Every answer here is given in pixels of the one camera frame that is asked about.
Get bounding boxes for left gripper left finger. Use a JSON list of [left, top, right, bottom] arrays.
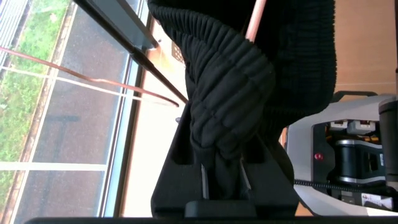
[[150, 102, 210, 219]]

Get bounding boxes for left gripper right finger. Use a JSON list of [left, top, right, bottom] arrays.
[[240, 133, 300, 219]]

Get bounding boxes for black shorts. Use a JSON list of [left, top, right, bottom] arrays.
[[147, 0, 338, 200]]

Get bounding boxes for pink clothes hanger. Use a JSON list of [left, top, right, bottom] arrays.
[[244, 0, 268, 43], [0, 46, 180, 108]]

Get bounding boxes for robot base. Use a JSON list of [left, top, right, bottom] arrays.
[[285, 90, 398, 217]]

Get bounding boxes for black clothes rack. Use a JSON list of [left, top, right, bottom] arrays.
[[72, 0, 189, 105]]

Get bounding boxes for window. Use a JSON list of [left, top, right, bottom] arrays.
[[0, 0, 162, 218]]

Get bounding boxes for black coiled cable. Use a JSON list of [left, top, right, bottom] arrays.
[[293, 178, 398, 195]]

